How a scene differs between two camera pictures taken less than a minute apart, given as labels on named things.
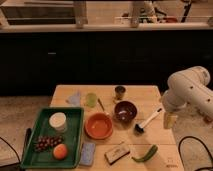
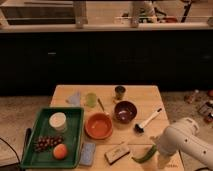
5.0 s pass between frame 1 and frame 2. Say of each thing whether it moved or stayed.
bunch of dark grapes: stayed
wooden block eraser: stayed
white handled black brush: stayed
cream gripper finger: moved
